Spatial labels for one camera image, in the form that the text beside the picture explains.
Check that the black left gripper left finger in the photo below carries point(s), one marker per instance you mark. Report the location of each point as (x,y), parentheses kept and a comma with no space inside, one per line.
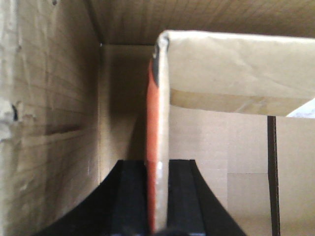
(117,207)

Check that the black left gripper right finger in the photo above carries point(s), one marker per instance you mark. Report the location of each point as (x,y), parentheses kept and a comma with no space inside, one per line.
(193,209)

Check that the orange and tan small box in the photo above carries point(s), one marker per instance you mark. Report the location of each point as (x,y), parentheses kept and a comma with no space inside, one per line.
(241,106)

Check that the large brown cardboard box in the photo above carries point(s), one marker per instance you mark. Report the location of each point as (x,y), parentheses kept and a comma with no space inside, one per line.
(73,81)

